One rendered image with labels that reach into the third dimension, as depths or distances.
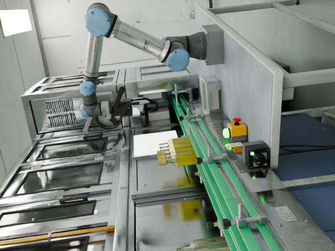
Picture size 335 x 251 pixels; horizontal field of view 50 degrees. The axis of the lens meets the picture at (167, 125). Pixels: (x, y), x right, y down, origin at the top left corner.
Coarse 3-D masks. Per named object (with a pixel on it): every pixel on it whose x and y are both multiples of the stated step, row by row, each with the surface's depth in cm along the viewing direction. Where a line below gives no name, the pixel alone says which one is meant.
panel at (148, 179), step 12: (156, 132) 269; (132, 144) 251; (132, 156) 231; (144, 156) 229; (156, 156) 227; (132, 168) 214; (144, 168) 214; (156, 168) 212; (168, 168) 210; (180, 168) 209; (132, 180) 199; (144, 180) 199; (156, 180) 198; (168, 180) 196; (180, 180) 195; (192, 180) 192; (132, 192) 186; (144, 192) 185; (156, 192) 186; (168, 192) 186; (180, 192) 187
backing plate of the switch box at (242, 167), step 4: (236, 160) 145; (240, 160) 145; (236, 164) 142; (240, 164) 141; (244, 164) 141; (240, 168) 138; (244, 168) 138; (248, 168) 137; (256, 168) 137; (260, 168) 136; (264, 168) 136; (268, 168) 136; (240, 172) 135
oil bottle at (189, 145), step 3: (183, 144) 202; (186, 144) 201; (189, 144) 201; (171, 147) 200; (174, 147) 199; (177, 147) 198; (180, 147) 198; (183, 147) 198; (186, 147) 198; (189, 147) 198; (171, 150) 198
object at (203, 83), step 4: (200, 80) 220; (204, 80) 208; (200, 84) 222; (204, 84) 221; (204, 88) 222; (204, 92) 223; (204, 96) 224; (204, 100) 225; (204, 104) 225; (208, 104) 210; (204, 108) 226; (208, 108) 210; (204, 112) 222; (208, 112) 210
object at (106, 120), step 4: (100, 116) 288; (104, 116) 289; (108, 116) 285; (116, 116) 289; (120, 116) 286; (96, 120) 285; (100, 120) 289; (104, 120) 290; (108, 120) 290; (112, 120) 286; (116, 120) 290; (120, 120) 286; (104, 124) 291; (108, 124) 291; (112, 124) 291; (116, 124) 288; (104, 128) 287; (108, 128) 288; (112, 128) 288
